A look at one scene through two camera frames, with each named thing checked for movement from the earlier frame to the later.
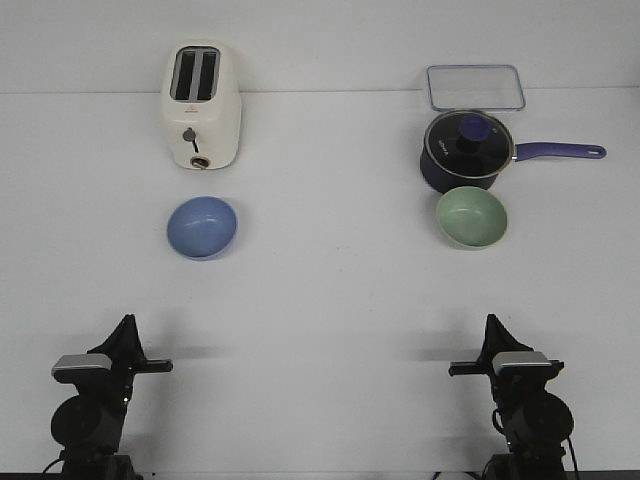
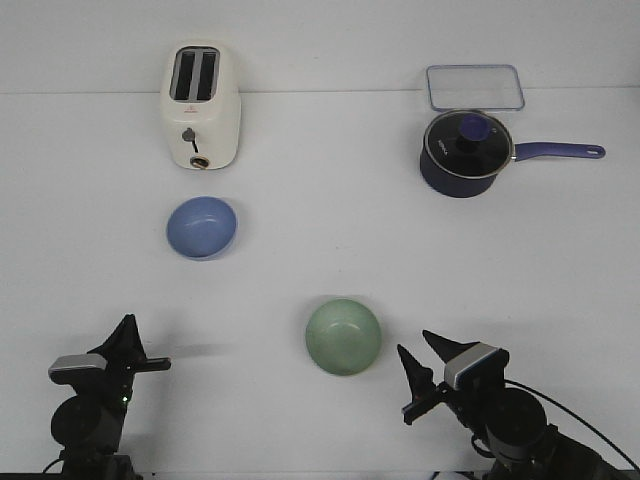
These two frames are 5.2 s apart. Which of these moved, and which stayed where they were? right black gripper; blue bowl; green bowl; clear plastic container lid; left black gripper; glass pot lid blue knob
Moved: right black gripper; green bowl
Stayed: clear plastic container lid; blue bowl; glass pot lid blue knob; left black gripper
